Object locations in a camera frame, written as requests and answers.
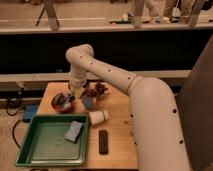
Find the black dish brush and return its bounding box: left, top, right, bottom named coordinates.
left=53, top=79, right=90, bottom=111

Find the blue box on floor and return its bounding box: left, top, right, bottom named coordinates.
left=22, top=105, right=38, bottom=122

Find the bunch of dark grapes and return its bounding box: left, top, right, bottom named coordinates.
left=87, top=82, right=108, bottom=98

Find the green plastic tray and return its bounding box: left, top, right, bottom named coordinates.
left=15, top=114, right=89, bottom=168

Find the red bowl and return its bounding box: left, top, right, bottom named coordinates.
left=51, top=93, right=75, bottom=113

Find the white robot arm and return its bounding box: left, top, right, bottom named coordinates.
left=66, top=44, right=191, bottom=171

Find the black remote control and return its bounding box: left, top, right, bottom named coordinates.
left=99, top=130, right=108, bottom=155

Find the white paper cup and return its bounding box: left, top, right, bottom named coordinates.
left=89, top=110, right=109, bottom=126

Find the blue sponge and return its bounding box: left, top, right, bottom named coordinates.
left=65, top=121, right=83, bottom=142

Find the blue cup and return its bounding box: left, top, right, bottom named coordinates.
left=81, top=95, right=95, bottom=110

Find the black cable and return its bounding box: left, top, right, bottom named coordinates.
left=5, top=89, right=25, bottom=149

